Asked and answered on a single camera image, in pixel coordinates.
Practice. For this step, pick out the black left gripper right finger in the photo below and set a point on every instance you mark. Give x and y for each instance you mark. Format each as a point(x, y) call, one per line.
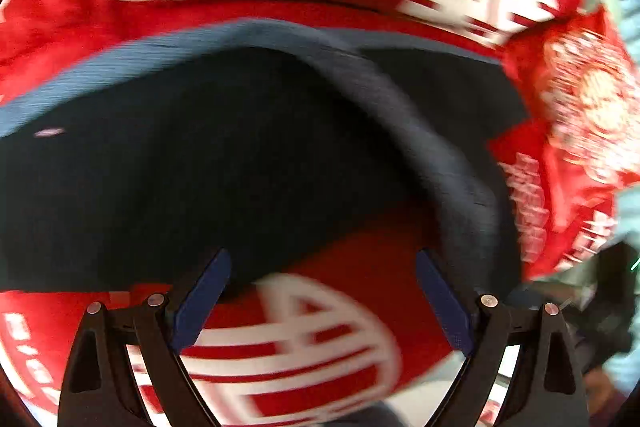
point(546, 387)

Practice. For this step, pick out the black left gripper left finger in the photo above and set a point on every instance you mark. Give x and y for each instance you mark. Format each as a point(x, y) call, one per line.
point(99, 388)

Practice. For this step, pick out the red blanket with white print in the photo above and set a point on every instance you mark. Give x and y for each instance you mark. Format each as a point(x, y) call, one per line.
point(328, 340)

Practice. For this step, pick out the black pants with grey waistband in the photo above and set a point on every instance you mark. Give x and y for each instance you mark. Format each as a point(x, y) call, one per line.
point(266, 138)

